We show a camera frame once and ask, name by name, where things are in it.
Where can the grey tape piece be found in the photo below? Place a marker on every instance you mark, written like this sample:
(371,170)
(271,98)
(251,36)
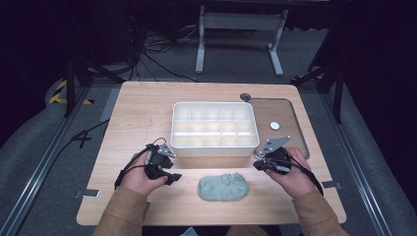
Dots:
(331,184)

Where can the grey metal stand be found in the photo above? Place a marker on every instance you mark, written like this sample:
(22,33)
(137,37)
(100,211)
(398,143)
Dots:
(241,21)

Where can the green sock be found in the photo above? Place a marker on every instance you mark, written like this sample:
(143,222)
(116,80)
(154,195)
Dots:
(223,187)

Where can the grey metal floor rail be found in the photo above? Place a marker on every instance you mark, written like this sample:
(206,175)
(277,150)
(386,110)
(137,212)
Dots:
(360,173)
(36,173)

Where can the black tripod stand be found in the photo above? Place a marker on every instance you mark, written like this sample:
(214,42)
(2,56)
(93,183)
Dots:
(337,88)
(70,85)

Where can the person's right hand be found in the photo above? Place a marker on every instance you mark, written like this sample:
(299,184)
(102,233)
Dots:
(296,178)

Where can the white divided storage box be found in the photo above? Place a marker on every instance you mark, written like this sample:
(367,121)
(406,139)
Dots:
(213,146)

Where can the person's leg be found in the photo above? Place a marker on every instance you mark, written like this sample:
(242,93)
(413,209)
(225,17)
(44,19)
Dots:
(246,231)

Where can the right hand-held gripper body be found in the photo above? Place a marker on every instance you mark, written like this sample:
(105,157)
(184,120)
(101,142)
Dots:
(277,154)

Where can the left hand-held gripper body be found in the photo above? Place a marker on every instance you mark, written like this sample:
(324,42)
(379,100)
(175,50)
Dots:
(156,159)

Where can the clear box lid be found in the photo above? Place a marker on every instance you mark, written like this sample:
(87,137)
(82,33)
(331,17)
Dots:
(282,111)

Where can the person's left hand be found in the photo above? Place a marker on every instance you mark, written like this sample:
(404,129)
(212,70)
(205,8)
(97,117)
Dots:
(139,178)

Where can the yellow black floor tape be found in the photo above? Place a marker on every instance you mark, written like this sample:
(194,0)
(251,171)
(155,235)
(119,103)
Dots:
(57,96)

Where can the white round sticker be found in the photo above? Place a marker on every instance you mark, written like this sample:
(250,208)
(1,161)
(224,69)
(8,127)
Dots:
(274,125)

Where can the dark round table grommet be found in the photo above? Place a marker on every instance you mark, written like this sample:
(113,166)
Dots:
(245,96)

